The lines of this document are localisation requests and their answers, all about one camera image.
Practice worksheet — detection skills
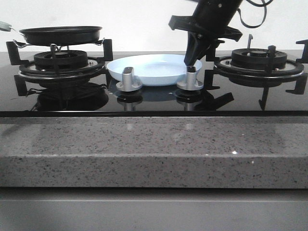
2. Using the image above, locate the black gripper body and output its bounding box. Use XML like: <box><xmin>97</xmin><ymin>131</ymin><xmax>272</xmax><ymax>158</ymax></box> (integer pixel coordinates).
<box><xmin>168</xmin><ymin>15</ymin><xmax>243</xmax><ymax>41</ymax></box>

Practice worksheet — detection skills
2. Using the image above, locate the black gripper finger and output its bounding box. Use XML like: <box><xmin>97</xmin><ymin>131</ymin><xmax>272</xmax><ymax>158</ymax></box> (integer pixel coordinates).
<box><xmin>184</xmin><ymin>32</ymin><xmax>205</xmax><ymax>65</ymax></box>
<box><xmin>192</xmin><ymin>39</ymin><xmax>225</xmax><ymax>64</ymax></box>

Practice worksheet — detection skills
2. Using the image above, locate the light blue plate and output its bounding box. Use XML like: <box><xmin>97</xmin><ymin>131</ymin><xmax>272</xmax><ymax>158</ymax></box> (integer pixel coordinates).
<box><xmin>106</xmin><ymin>54</ymin><xmax>203</xmax><ymax>87</ymax></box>

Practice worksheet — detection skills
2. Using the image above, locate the black pan with green handle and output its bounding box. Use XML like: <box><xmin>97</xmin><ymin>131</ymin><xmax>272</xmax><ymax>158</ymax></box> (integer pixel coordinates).
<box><xmin>0</xmin><ymin>21</ymin><xmax>103</xmax><ymax>46</ymax></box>

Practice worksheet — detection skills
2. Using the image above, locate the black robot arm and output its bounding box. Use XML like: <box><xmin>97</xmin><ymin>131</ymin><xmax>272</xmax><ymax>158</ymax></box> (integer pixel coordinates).
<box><xmin>168</xmin><ymin>0</ymin><xmax>243</xmax><ymax>66</ymax></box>

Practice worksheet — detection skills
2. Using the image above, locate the black empty burner grate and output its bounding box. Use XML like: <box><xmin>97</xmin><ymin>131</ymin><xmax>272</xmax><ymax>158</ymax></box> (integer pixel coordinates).
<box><xmin>204</xmin><ymin>34</ymin><xmax>308</xmax><ymax>111</ymax></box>

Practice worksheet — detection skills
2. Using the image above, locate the black empty burner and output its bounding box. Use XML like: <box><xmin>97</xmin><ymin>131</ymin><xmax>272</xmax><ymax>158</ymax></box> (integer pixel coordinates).
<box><xmin>231</xmin><ymin>48</ymin><xmax>287</xmax><ymax>70</ymax></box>

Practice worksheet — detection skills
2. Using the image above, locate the silver stove knob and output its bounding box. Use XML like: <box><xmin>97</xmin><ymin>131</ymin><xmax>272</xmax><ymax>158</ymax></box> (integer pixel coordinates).
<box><xmin>177</xmin><ymin>66</ymin><xmax>204</xmax><ymax>91</ymax></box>
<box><xmin>116</xmin><ymin>67</ymin><xmax>142</xmax><ymax>92</ymax></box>

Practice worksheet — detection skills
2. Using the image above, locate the black glass gas cooktop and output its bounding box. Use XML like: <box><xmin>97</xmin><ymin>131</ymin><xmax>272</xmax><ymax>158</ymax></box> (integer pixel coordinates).
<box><xmin>0</xmin><ymin>53</ymin><xmax>308</xmax><ymax>117</ymax></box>

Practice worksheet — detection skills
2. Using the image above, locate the black burner under pan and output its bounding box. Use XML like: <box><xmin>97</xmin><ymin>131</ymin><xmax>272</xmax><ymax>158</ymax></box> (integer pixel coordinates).
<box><xmin>34</xmin><ymin>50</ymin><xmax>88</xmax><ymax>70</ymax></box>

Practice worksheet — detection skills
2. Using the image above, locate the black pan support grate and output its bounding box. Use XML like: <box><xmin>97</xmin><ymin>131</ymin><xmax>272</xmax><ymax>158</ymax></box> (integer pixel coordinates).
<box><xmin>6</xmin><ymin>39</ymin><xmax>113</xmax><ymax>96</ymax></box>

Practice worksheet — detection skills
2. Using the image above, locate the black cable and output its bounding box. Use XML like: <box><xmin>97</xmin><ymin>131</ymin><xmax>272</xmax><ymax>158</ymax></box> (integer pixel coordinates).
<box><xmin>237</xmin><ymin>0</ymin><xmax>274</xmax><ymax>29</ymax></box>

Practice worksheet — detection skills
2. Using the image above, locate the metal wire trivet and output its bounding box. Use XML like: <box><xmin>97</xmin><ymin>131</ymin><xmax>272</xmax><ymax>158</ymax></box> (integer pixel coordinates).
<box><xmin>13</xmin><ymin>38</ymin><xmax>105</xmax><ymax>51</ymax></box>

